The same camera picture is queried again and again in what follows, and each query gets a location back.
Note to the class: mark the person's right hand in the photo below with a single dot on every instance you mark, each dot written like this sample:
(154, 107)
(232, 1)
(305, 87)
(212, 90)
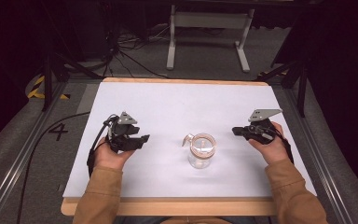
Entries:
(273, 151)

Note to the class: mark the aluminium floor rail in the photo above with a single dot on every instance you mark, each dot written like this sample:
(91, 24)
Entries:
(320, 155)
(18, 155)

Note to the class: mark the yellow black floor tape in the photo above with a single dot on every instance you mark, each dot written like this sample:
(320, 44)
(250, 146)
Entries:
(37, 90)

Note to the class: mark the person's left hand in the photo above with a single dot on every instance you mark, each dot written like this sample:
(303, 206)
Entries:
(109, 157)

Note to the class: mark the black tripod stand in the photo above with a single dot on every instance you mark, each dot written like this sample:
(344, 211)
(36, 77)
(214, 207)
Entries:
(47, 77)
(301, 84)

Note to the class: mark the white metal stand frame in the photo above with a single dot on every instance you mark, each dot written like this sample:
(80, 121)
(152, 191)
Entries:
(209, 20)

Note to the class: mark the clear glass jar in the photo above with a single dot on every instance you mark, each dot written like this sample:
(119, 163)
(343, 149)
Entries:
(201, 152)

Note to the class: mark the white table mat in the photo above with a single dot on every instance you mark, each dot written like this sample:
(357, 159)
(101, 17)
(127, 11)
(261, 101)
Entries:
(180, 112)

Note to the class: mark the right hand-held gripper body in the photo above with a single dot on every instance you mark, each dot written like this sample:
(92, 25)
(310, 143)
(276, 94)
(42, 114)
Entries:
(261, 129)

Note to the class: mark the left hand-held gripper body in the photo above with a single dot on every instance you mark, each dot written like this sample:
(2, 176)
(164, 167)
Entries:
(121, 139)

